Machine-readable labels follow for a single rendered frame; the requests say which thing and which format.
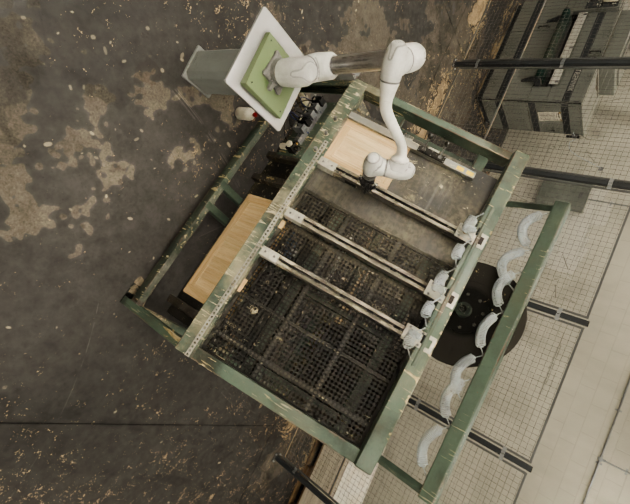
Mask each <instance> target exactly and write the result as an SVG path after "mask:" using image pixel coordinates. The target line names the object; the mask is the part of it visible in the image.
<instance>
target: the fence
mask: <svg viewBox="0 0 630 504"><path fill-rule="evenodd" d="M348 119H350V120H352V121H354V122H356V123H358V124H360V125H362V126H364V127H366V128H368V129H370V130H372V131H374V132H376V133H378V134H380V135H382V136H384V137H386V138H388V139H390V140H392V141H394V139H393V137H392V135H391V134H390V132H389V130H388V129H387V128H385V127H383V126H381V125H379V124H377V123H375V122H372V121H370V120H368V119H366V118H364V117H362V116H360V115H358V114H356V113H354V112H352V111H351V113H350V115H349V116H348ZM404 138H405V137H404ZM405 141H406V144H407V148H409V149H410V151H412V152H414V153H416V154H418V155H420V156H422V157H424V158H426V159H428V160H430V161H432V162H434V163H436V164H438V165H440V166H442V167H444V168H446V169H448V170H450V171H452V172H454V173H456V174H458V175H460V176H462V177H464V178H466V179H468V180H470V181H472V180H473V178H474V177H475V175H476V172H474V171H472V170H470V169H468V168H466V167H464V166H462V165H460V164H458V163H455V162H453V161H451V160H449V159H447V158H446V160H445V161H444V163H441V162H439V161H437V160H435V159H433V158H431V157H429V156H427V155H425V154H423V153H421V152H419V151H417V148H418V147H419V144H417V143H415V142H413V141H411V140H409V139H407V138H405ZM394 142H395V141H394ZM457 166H461V167H463V168H465V169H464V171H463V172H462V171H460V170H458V169H456V168H457ZM467 170H469V171H471V172H473V173H474V175H473V177H472V176H470V175H468V174H466V172H467Z"/></svg>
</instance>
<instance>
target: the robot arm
mask: <svg viewBox="0 0 630 504"><path fill-rule="evenodd" d="M425 58H426V52H425V48H424V47H423V46H422V45H421V44H419V43H417V42H410V43H405V42H404V41H402V40H393V41H392V42H391V43H390V44H389V46H388V47H387V49H386V50H380V51H372V52H364V53H355V54H347V55H339V56H337V55H336V54H335V53H333V52H317V53H312V54H308V55H305V56H297V57H289V58H282V57H281V55H280V53H279V51H278V50H275V51H274V54H273V56H272V58H271V59H270V61H269V63H268V64H267V66H266V67H265V69H263V70H262V75H263V76H264V77H265V78H266V79H267V80H268V82H269V83H268V86H267V90H268V91H271V90H272V89H274V90H275V93H276V94H277V95H280V94H281V91H282V89H283V87H291V88H299V87H306V86H309V85H311V84H312V83H315V82H322V81H328V80H333V79H335V78H336V77H337V76H338V74H349V73H361V72H373V71H381V76H380V97H379V106H380V112H381V116H382V118H383V120H384V122H385V124H386V126H387V128H388V130H389V132H390V134H391V135H392V137H393V139H394V141H395V143H396V146H397V151H396V153H395V155H392V156H391V158H390V159H385V158H383V157H381V156H380V155H379V154H378V153H376V152H371V153H369V154H368V155H367V156H366V158H365V160H364V162H363V173H362V175H360V176H359V177H358V178H359V180H360V185H361V186H363V190H364V192H363V194H366V192H368V191H371V190H372V189H373V188H374V187H377V185H378V183H375V178H376V177H377V176H382V177H387V178H390V179H396V180H408V179H410V178H412V177H413V175H414V173H415V166H414V165H413V164H412V163H411V162H409V159H408V158H407V144H406V141H405V138H404V136H403V134H402V131H401V129H400V127H399V125H398V123H397V120H396V118H395V116H394V113H393V110H392V101H393V98H394V96H395V93H396V91H397V88H398V86H399V83H400V80H401V77H402V76H403V75H404V74H408V73H411V72H414V71H416V70H418V69H419V68H421V67H422V65H423V64H424V62H425V60H426V59H425ZM367 183H368V186H367ZM371 184H373V186H372V187H370V185H371Z"/></svg>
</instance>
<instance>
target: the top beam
mask: <svg viewBox="0 0 630 504"><path fill-rule="evenodd" d="M529 158H530V156H529V155H528V154H525V153H523V152H521V151H519V150H516V151H515V152H514V153H513V155H512V157H511V159H510V160H509V161H508V163H507V164H506V166H505V168H504V170H503V172H502V174H501V175H500V177H499V179H498V181H497V183H496V185H495V187H494V189H493V191H492V193H491V195H490V197H489V199H488V201H487V203H486V205H485V207H484V209H483V211H482V212H481V214H482V213H484V214H483V215H481V216H479V218H478V220H477V223H476V224H475V227H476V229H478V228H479V227H480V228H481V227H482V225H483V223H484V221H485V219H486V217H487V215H488V213H489V211H490V209H491V208H492V207H493V208H494V209H495V210H494V212H493V214H492V216H491V218H490V220H489V222H488V224H487V226H486V228H485V230H484V232H483V234H485V235H486V236H488V239H487V241H486V243H485V245H484V247H483V249H482V250H480V249H478V248H476V247H475V249H474V251H473V253H472V255H471V257H470V259H469V261H468V263H467V265H466V267H465V269H464V271H463V273H462V275H461V277H460V279H459V281H458V283H457V285H456V287H455V289H454V291H453V292H455V293H457V294H459V297H458V299H457V301H456V303H455V305H454V307H453V309H450V308H448V307H445V309H444V311H443V313H442V314H441V316H440V318H439V320H438V322H437V324H436V326H435V328H434V330H433V332H432V334H431V336H432V337H434V338H436V339H437V341H436V343H435V345H434V347H433V349H432V351H431V353H430V355H429V354H427V353H426V352H424V351H423V352H422V354H421V356H420V358H419V360H418V362H417V364H416V366H415V367H412V366H411V364H412V362H413V360H414V358H415V356H416V354H417V352H418V350H419V348H417V347H415V346H414V347H413V348H412V349H411V351H410V356H411V358H409V354H408V356H407V358H406V360H405V362H404V364H403V366H402V368H401V370H400V372H399V374H398V376H397V378H396V380H395V382H394V384H393V386H392V387H391V389H390V391H389V393H388V395H387V397H386V399H385V401H384V403H383V405H382V407H381V409H380V411H379V413H378V415H377V417H376V419H375V421H374V422H373V424H372V426H371V428H370V430H369V432H368V434H367V436H366V438H365V440H364V442H363V444H362V446H361V449H360V453H359V455H358V457H357V459H356V461H355V462H354V465H355V466H356V467H357V468H359V469H360V470H362V471H363V472H365V473H366V474H368V475H371V474H372V472H373V470H374V468H375V466H376V464H377V462H378V460H379V458H380V456H381V454H382V452H383V450H384V448H385V446H386V444H387V442H388V440H389V438H390V436H391V434H392V432H393V430H394V428H395V426H396V424H397V422H398V420H399V418H400V416H401V414H402V412H403V410H404V408H405V406H406V404H407V402H408V400H409V398H410V396H411V394H412V392H413V390H414V388H415V386H416V384H417V382H418V380H419V378H420V376H421V374H422V372H423V370H424V368H425V366H426V364H427V362H428V360H429V358H430V356H431V354H432V352H433V350H434V348H435V346H436V344H437V342H438V340H439V338H440V336H441V334H442V332H443V330H444V328H445V326H446V324H447V322H448V320H449V318H450V316H451V314H452V312H453V310H454V308H455V306H456V304H457V302H458V300H459V298H460V296H461V294H462V292H463V290H464V288H465V286H466V284H467V282H468V280H469V278H470V276H471V274H472V272H473V270H474V268H475V266H476V264H477V262H478V260H479V258H480V256H481V254H482V252H483V250H484V248H485V246H486V244H487V242H488V240H489V238H490V236H491V234H492V232H493V230H494V228H495V226H496V224H497V222H498V220H499V218H500V216H501V214H502V212H503V210H504V208H505V206H506V204H507V202H508V200H509V198H510V196H511V194H512V192H513V190H514V188H515V186H516V184H517V182H518V180H519V178H520V176H521V174H522V172H523V170H524V168H525V166H526V164H527V162H528V160H529ZM471 246H472V245H471V244H469V243H467V244H465V246H464V247H465V251H464V253H463V255H462V258H461V259H459V260H457V267H456V264H455V265H454V267H453V269H454V268H456V269H455V270H453V271H451V273H450V275H449V277H448V279H447V281H446V282H445V286H444V287H446V288H448V289H450V287H451V285H452V283H453V281H454V280H455V278H456V276H457V274H458V272H459V270H460V268H461V266H462V264H463V262H464V260H465V258H466V256H467V254H468V252H469V250H470V248H471ZM434 305H435V309H434V310H433V311H432V314H431V317H428V318H427V319H426V322H427V326H425V323H424V325H423V327H422V328H424V327H425V329H423V330H422V331H424V332H425V333H428V331H429V329H430V327H431V325H432V323H433V321H434V319H435V317H436V315H437V313H438V311H439V309H440V307H441V305H442V304H441V303H439V302H438V301H436V302H435V304H434Z"/></svg>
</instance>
